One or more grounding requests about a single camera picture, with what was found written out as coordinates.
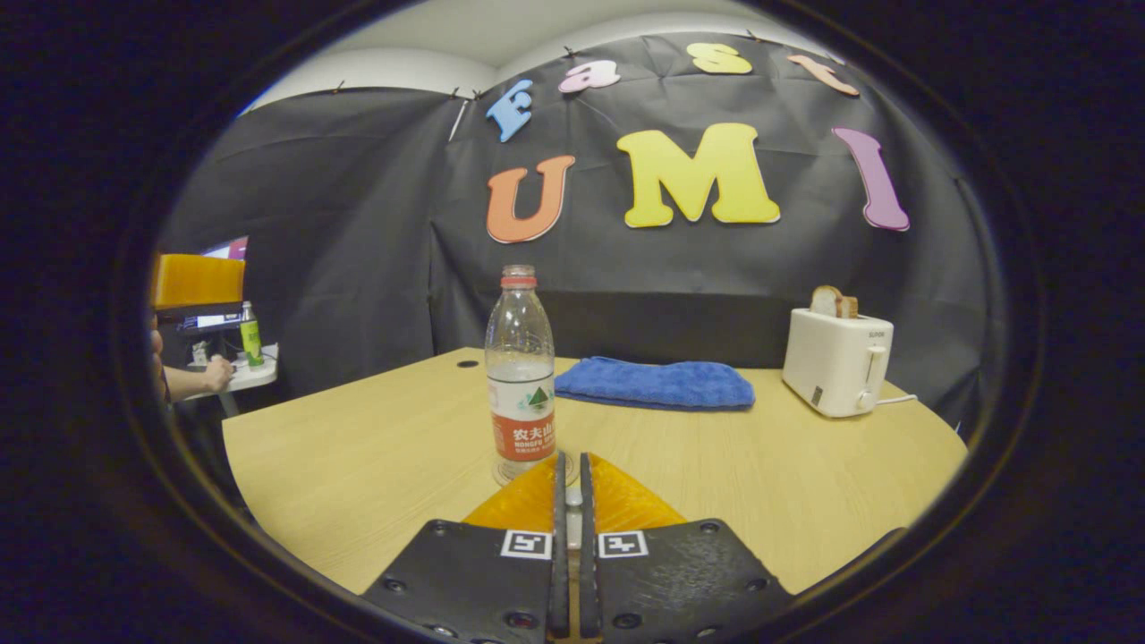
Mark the black backdrop cloth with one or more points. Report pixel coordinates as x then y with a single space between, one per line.
358 224

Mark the white teacup lid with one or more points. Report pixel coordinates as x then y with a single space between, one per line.
574 519

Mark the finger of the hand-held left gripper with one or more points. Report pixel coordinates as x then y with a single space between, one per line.
201 279

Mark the green drink bottle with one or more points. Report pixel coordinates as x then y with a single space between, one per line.
251 340

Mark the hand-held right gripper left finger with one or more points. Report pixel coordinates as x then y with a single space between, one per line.
474 581

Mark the blue towel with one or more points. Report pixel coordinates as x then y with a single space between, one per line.
657 383

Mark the bread slice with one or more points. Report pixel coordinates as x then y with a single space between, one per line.
832 302

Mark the clear plastic water bottle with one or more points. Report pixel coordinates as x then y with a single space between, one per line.
521 376

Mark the computer monitor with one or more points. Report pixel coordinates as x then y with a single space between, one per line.
228 248

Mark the white toaster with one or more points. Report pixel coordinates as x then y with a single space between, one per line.
832 362

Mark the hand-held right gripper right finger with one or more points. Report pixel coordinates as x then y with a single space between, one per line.
680 581

